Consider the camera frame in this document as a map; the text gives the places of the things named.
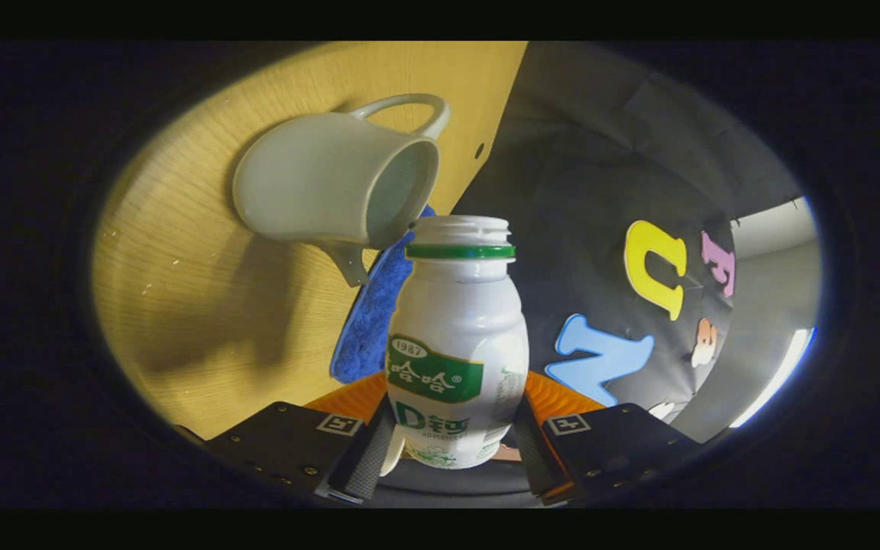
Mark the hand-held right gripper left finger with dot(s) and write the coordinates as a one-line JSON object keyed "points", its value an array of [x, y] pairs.
{"points": [[363, 466]]}

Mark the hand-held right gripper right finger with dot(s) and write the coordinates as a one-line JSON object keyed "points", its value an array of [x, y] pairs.
{"points": [[535, 458]]}

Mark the white water bottle green label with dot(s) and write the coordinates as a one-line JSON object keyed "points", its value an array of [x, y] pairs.
{"points": [[455, 321]]}

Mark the white teacup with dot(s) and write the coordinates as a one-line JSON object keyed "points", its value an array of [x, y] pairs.
{"points": [[310, 176]]}

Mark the blue towel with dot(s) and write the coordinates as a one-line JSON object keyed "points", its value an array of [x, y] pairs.
{"points": [[367, 321]]}

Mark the black backdrop cloth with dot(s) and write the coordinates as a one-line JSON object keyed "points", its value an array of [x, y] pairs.
{"points": [[577, 191]]}

